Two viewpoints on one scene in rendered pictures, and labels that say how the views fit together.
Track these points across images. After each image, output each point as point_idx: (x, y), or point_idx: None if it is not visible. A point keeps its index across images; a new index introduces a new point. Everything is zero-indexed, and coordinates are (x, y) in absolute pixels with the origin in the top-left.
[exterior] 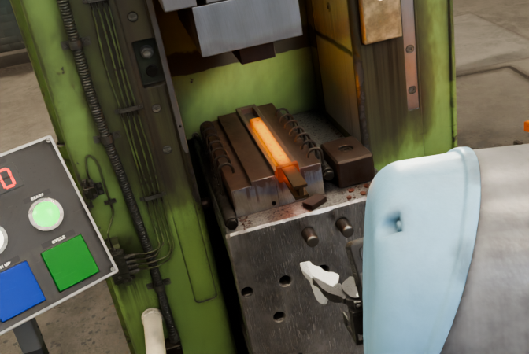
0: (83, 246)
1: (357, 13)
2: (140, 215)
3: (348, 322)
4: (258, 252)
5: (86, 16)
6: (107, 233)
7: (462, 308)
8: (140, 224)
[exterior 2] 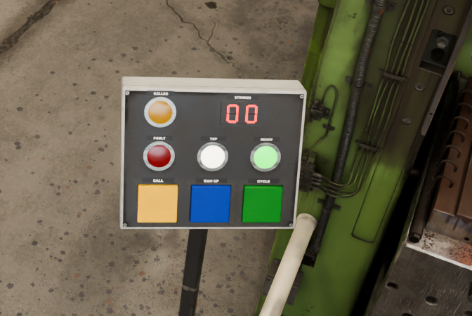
0: (278, 197)
1: None
2: (347, 154)
3: None
4: (422, 270)
5: None
6: (310, 149)
7: None
8: (342, 160)
